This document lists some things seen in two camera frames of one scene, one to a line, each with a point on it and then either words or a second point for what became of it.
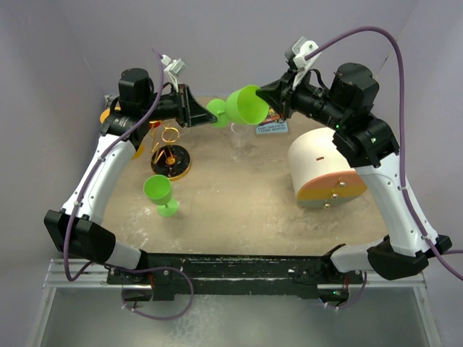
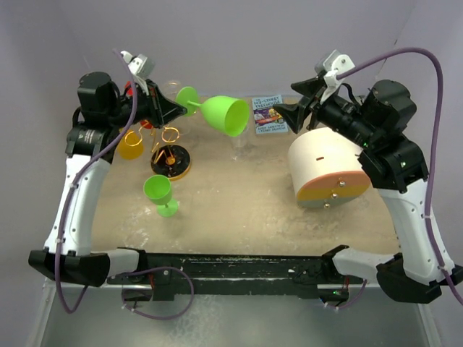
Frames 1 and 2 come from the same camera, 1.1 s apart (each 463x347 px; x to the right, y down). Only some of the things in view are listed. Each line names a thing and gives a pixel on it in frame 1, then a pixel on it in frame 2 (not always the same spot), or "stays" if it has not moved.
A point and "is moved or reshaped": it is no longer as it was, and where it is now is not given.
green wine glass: [158, 189] stays
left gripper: [196, 114] → [161, 110]
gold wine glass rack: [168, 159] stays
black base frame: [169, 275] stays
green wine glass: [242, 104] is moved or reshaped
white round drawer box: [320, 175] stays
